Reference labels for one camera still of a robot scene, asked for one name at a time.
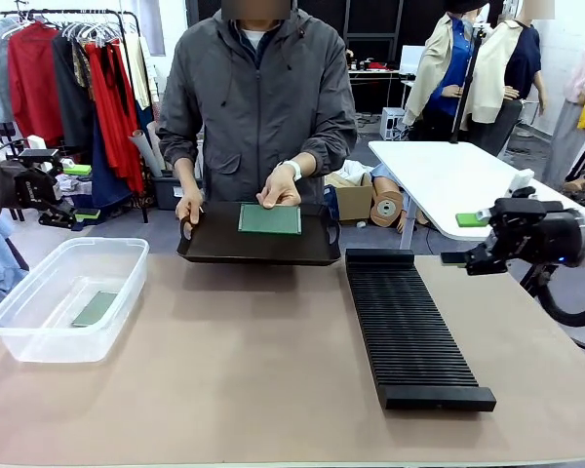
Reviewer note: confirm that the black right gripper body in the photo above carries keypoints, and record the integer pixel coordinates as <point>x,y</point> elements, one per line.
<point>541,231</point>

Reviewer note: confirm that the black-green right gripper finger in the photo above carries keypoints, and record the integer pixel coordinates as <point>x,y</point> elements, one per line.
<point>470,219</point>
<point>482,258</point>

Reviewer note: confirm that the black-green left gripper finger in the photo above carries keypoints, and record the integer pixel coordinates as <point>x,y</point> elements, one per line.
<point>66,217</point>
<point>75,170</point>

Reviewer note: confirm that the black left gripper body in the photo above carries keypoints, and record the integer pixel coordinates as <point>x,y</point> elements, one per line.
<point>31,187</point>

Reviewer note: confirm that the black tray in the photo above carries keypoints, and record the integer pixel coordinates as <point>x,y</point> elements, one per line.
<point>214,244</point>

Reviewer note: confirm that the green PCB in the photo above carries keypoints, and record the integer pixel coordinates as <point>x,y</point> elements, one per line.
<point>270,222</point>
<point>95,308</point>

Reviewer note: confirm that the person's right forearm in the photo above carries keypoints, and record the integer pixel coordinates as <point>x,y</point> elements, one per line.
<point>180,158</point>

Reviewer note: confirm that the person's left forearm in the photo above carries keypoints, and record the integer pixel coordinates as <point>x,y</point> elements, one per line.
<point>326,146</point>

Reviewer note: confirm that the person's right hand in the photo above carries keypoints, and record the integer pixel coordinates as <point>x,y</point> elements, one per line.
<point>190,205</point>

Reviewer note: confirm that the person's left hand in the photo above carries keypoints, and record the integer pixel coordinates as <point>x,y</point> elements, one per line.
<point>280,187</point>

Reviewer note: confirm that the blue skirt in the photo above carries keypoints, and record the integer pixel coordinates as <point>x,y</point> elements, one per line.
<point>106,180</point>

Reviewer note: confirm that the white table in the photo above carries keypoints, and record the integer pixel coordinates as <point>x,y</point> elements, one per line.
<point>443,170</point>

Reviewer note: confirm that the dark grey coat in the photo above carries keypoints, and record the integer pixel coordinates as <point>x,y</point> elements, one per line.
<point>70,112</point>

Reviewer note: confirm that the red dress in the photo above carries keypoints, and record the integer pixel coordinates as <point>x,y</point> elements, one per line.
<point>112,112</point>

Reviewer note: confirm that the brown paper roll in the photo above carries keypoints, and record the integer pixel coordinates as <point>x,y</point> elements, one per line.
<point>148,151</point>

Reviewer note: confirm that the clear plastic box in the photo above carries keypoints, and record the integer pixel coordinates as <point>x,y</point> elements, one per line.
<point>122,278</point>

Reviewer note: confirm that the light blue cloth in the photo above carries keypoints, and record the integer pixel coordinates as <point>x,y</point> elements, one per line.
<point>0,268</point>

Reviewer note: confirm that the cardboard spool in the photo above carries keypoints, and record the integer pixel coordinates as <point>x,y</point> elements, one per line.
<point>386,209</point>

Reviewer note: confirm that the red shirt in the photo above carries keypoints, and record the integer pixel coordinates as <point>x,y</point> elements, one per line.
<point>34,88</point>

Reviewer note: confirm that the grey storage bin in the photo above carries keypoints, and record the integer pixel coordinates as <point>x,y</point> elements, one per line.
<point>168,192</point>

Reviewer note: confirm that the black slotted PCB rack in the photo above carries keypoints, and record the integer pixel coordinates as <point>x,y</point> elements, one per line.
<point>409,331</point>

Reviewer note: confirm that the mannequin pink fluffy top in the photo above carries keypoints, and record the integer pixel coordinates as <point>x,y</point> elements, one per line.
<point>573,122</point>

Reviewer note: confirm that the cream garment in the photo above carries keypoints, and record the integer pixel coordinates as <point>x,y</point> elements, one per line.
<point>139,73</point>

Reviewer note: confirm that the cardboard box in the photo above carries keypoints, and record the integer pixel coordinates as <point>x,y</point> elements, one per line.
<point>353,197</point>

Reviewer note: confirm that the white crate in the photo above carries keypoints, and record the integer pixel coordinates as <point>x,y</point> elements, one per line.
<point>394,122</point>

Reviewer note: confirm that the black stand pole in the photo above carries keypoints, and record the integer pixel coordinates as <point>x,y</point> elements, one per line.
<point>468,88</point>

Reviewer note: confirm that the mannequin cream jacket navy shirt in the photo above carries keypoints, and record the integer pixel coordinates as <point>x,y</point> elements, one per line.
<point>507,73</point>

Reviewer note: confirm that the black clothes rack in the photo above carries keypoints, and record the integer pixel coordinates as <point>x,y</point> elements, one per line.
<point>134,29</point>

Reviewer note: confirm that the mannequin beige jacket blue shirt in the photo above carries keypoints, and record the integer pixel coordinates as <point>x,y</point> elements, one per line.
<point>443,63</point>

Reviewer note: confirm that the white board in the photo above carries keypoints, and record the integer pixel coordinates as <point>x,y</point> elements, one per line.
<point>413,59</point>

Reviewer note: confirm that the white wristwatch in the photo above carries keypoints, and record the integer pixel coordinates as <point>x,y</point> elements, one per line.
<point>295,169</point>

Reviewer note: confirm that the person's torso in grey jacket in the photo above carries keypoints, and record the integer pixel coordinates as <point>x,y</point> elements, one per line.
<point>253,117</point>

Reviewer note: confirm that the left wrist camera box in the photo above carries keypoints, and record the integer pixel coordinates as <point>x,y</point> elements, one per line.
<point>39,156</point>

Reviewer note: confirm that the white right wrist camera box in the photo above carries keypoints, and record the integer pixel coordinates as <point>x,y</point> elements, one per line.
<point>521,181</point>

